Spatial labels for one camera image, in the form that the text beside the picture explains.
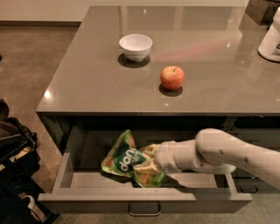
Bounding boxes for green rice chip bag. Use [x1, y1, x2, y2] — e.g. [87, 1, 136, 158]
[101, 129, 165, 188]

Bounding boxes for red apple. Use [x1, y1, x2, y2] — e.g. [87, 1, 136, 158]
[160, 66, 185, 90]

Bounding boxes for grey open top drawer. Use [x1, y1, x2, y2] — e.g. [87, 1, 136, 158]
[37, 125, 253, 215]

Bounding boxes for white bowl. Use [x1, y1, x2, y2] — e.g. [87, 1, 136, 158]
[119, 34, 153, 61]

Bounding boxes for closed lower right drawers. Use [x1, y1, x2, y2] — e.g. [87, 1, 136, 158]
[226, 116, 280, 194]

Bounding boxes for metal drawer handle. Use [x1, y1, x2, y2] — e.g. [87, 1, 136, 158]
[128, 203, 161, 217]

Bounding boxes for white container on counter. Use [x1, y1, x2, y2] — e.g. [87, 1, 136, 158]
[258, 7, 280, 62]

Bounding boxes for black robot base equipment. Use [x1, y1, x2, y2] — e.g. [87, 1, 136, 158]
[0, 99, 58, 224]

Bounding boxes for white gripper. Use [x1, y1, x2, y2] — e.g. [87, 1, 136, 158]
[133, 141, 180, 175]

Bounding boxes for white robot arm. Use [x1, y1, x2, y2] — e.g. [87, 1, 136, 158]
[133, 129, 280, 189]

